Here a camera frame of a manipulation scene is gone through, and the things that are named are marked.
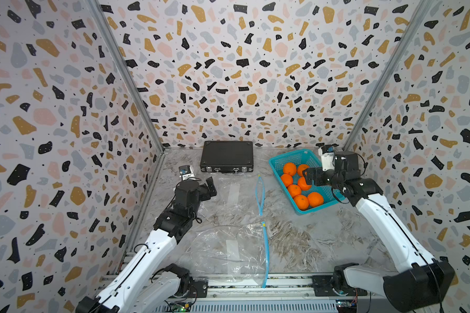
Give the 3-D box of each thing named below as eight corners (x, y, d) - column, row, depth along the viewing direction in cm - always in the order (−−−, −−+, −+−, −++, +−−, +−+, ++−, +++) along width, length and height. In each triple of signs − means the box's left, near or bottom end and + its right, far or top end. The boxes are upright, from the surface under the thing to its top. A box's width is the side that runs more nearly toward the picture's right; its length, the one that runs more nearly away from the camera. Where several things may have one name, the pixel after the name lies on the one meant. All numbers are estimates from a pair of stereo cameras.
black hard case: (201, 174, 111) (199, 166, 106) (206, 146, 126) (205, 137, 121) (253, 175, 111) (253, 167, 106) (252, 146, 127) (252, 138, 121)
